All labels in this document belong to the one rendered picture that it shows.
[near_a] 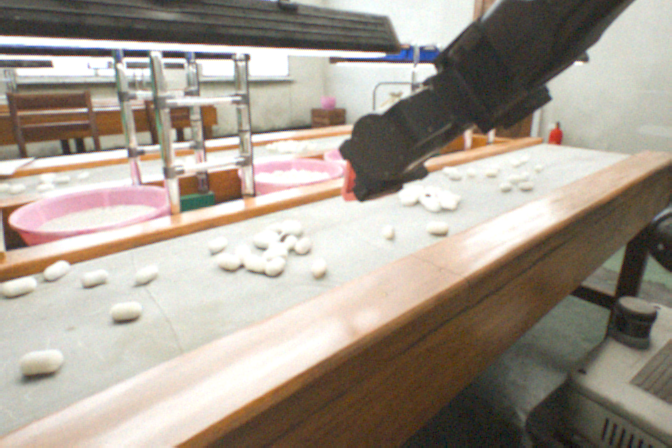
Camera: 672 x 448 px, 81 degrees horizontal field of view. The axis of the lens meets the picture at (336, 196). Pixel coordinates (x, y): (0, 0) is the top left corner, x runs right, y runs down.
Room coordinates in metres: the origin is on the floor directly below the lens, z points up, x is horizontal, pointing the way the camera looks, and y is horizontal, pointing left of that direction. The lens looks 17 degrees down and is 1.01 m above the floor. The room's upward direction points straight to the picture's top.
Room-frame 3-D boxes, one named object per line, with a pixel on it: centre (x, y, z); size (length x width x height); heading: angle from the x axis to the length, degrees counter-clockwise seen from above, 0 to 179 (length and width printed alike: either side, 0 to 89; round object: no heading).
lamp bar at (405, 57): (1.66, -0.23, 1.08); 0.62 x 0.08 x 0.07; 131
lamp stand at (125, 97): (0.97, 0.45, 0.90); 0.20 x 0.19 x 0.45; 131
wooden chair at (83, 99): (2.27, 1.58, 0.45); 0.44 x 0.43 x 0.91; 130
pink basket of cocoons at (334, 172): (0.99, 0.12, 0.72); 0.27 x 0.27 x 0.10
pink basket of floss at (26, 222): (0.71, 0.45, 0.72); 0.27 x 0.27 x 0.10
